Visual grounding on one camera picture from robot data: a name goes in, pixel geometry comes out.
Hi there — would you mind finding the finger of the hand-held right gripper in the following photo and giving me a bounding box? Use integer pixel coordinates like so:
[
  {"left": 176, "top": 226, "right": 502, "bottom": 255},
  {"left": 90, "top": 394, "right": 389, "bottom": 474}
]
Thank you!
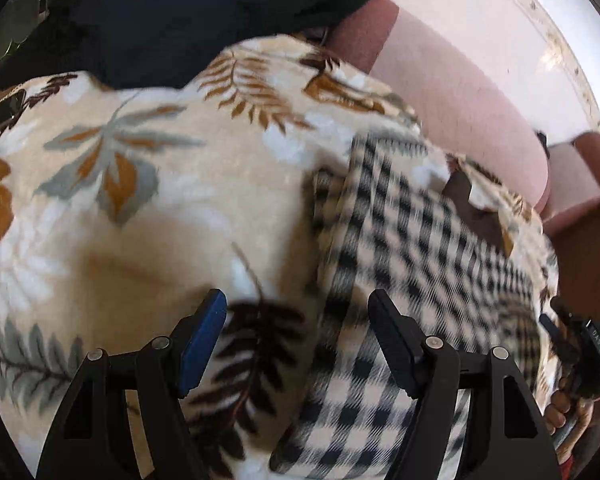
[{"left": 539, "top": 297, "right": 581, "bottom": 367}]

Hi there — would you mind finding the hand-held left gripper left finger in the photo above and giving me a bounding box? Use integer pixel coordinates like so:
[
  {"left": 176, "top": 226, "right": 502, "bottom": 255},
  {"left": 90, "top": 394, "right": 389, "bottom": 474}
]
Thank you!
[{"left": 35, "top": 287, "right": 228, "bottom": 480}]

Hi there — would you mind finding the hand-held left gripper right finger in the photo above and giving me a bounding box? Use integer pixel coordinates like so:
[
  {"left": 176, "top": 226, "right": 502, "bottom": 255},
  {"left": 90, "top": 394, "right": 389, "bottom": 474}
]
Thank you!
[{"left": 367, "top": 289, "right": 563, "bottom": 480}]

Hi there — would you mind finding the black and beige checkered shirt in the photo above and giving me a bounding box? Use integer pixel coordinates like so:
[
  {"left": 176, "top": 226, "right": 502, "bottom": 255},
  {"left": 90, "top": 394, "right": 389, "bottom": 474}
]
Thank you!
[{"left": 270, "top": 135, "right": 561, "bottom": 480}]

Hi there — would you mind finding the person's right hand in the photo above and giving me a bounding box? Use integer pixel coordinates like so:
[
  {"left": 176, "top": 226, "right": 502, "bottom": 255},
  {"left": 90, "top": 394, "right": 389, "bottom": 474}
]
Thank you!
[{"left": 545, "top": 385, "right": 596, "bottom": 466}]

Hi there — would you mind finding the leaf print fleece blanket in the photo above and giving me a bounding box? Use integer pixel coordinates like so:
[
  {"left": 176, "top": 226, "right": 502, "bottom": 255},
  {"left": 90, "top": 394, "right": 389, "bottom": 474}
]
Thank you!
[{"left": 0, "top": 35, "right": 561, "bottom": 480}]

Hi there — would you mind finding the brown and beige armchair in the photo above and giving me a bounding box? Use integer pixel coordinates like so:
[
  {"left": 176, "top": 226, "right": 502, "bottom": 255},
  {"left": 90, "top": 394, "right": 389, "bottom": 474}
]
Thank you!
[{"left": 540, "top": 130, "right": 600, "bottom": 311}]

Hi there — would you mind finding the pink sofa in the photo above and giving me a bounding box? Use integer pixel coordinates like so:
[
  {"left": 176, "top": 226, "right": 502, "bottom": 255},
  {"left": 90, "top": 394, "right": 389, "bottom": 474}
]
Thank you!
[{"left": 325, "top": 0, "right": 553, "bottom": 216}]

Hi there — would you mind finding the navy cloth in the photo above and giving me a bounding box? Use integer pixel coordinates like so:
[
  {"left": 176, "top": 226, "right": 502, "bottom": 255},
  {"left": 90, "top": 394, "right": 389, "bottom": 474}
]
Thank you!
[{"left": 0, "top": 0, "right": 331, "bottom": 96}]

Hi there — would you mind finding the black cloth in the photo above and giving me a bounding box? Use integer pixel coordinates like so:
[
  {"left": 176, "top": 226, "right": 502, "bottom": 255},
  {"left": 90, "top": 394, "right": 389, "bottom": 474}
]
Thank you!
[{"left": 260, "top": 0, "right": 388, "bottom": 36}]

